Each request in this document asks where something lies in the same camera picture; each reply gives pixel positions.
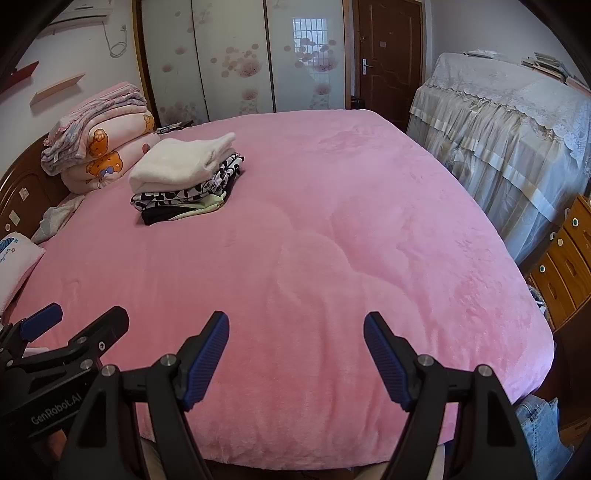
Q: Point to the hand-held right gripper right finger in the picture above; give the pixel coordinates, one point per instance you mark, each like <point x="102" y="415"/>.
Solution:
<point x="385" y="360"/>

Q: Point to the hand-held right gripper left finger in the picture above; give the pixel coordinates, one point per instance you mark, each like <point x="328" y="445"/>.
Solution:
<point x="207" y="364"/>

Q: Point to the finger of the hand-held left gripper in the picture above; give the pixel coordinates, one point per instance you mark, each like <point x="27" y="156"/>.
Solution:
<point x="41" y="318"/>
<point x="111" y="323"/>

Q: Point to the white fluffy cardigan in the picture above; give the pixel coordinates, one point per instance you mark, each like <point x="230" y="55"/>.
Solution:
<point x="175" y="161"/>

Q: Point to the white pillow with blue print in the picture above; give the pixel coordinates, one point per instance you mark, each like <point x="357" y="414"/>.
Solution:
<point x="16" y="263"/>

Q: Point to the crumpled white cloth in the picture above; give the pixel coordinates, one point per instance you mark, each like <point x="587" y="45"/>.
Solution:
<point x="55" y="221"/>

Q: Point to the wooden headboard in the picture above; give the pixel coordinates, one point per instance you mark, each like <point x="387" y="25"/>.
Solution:
<point x="18" y="194"/>

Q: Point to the pink bed blanket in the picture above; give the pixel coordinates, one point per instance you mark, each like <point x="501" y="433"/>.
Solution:
<point x="323" y="230"/>

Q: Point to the light green garment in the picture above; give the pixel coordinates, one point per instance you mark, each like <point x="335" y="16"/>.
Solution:
<point x="205" y="205"/>

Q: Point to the black white printed garment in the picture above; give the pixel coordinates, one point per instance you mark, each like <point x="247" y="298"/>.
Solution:
<point x="207" y="184"/>

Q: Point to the person's denim trouser leg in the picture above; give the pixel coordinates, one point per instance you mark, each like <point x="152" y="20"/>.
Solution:
<point x="540" y="429"/>

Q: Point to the folded bear print quilt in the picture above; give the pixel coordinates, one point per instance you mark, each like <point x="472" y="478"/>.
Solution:
<point x="111" y="152"/>

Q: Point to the wooden drawer cabinet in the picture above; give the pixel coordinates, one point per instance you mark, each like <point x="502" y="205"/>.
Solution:
<point x="568" y="267"/>

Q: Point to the small black object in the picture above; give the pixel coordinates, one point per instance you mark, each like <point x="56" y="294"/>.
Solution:
<point x="175" y="127"/>

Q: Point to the folded pink floral blanket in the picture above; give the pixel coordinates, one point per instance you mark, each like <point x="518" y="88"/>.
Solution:
<point x="92" y="110"/>

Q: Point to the white lace furniture cover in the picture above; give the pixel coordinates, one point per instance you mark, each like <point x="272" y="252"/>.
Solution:
<point x="498" y="138"/>

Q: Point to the black bin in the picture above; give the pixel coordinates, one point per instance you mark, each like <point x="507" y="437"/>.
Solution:
<point x="355" y="102"/>

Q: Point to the brown wooden door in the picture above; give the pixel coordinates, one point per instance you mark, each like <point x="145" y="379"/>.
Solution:
<point x="392" y="69"/>

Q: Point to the floral sliding door wardrobe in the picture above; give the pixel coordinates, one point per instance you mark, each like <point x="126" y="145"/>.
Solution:
<point x="231" y="55"/>

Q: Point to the white air conditioner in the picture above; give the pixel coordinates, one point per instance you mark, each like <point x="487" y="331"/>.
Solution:
<point x="83" y="7"/>

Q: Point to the white papers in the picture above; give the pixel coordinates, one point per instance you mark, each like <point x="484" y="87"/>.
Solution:
<point x="480" y="53"/>

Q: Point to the stack of books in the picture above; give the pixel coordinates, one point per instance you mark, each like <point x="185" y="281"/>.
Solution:
<point x="547" y="64"/>

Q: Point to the pink wall shelf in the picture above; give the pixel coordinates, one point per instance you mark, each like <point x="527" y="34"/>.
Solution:
<point x="60" y="87"/>

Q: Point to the red wall shelf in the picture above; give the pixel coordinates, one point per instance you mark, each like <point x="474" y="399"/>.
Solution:
<point x="23" y="71"/>

